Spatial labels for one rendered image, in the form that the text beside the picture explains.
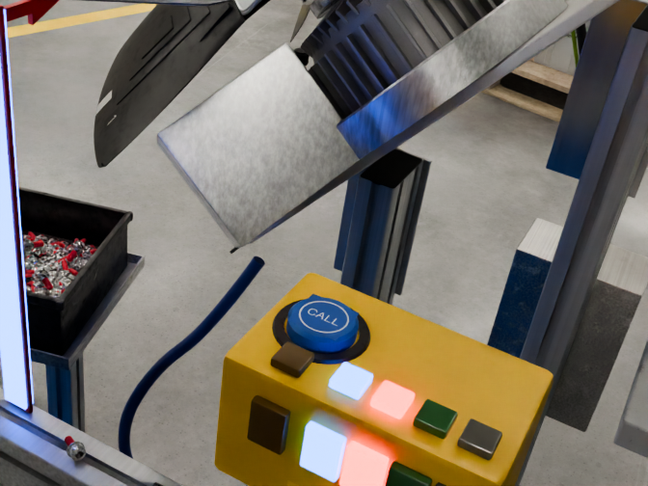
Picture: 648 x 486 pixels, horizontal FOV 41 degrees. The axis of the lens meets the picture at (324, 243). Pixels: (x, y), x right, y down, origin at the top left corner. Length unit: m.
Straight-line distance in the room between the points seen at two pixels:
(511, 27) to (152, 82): 0.39
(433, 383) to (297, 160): 0.39
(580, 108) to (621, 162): 0.11
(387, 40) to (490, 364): 0.39
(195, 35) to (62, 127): 2.10
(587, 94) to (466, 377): 0.53
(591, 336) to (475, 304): 1.33
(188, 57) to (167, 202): 1.71
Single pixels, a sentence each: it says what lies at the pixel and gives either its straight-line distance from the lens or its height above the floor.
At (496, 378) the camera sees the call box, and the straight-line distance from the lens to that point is 0.49.
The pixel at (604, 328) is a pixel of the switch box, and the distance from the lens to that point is 1.08.
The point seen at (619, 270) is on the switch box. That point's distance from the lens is 1.08.
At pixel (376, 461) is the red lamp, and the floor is 1.06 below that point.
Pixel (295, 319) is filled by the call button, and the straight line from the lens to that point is 0.48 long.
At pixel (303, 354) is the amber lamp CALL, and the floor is 1.08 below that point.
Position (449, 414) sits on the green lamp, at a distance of 0.46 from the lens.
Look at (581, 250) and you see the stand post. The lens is 0.95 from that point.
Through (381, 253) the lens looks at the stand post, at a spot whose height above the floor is 0.82.
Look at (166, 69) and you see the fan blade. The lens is 0.96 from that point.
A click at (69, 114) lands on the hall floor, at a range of 3.12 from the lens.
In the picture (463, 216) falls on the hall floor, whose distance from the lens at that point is 2.78.
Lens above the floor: 1.38
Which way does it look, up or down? 33 degrees down
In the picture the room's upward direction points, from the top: 9 degrees clockwise
